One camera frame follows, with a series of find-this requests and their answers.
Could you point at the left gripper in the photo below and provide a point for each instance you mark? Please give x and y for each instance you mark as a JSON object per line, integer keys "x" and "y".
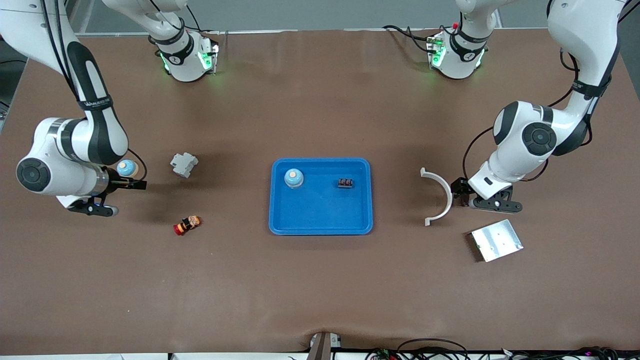
{"x": 460, "y": 189}

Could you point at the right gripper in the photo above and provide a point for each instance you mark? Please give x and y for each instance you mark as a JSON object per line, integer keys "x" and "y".
{"x": 118, "y": 183}

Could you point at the blue bell cream button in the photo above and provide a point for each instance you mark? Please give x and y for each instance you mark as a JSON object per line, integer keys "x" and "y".
{"x": 294, "y": 178}
{"x": 127, "y": 168}

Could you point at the black terminal block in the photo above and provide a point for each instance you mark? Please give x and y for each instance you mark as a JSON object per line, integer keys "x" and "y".
{"x": 345, "y": 183}

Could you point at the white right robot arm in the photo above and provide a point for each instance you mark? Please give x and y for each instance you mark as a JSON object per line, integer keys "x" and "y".
{"x": 20, "y": 25}

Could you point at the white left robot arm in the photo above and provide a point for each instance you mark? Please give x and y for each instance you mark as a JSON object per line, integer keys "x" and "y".
{"x": 575, "y": 30}

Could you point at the blue plastic tray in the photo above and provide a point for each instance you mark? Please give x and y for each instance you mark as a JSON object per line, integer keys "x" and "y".
{"x": 320, "y": 210}

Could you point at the white circuit breaker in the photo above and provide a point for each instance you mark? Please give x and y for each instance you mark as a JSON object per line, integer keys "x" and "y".
{"x": 184, "y": 165}

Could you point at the silver metal plate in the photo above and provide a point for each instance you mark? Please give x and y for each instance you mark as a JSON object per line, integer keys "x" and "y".
{"x": 497, "y": 240}

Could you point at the red orange emergency stop button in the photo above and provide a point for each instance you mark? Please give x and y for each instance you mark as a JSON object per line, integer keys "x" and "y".
{"x": 187, "y": 225}

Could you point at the grey table edge clamp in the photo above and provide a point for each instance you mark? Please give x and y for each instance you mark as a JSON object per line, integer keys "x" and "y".
{"x": 320, "y": 347}

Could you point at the white curved plastic bracket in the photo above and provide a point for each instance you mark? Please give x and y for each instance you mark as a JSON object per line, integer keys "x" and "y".
{"x": 449, "y": 197}

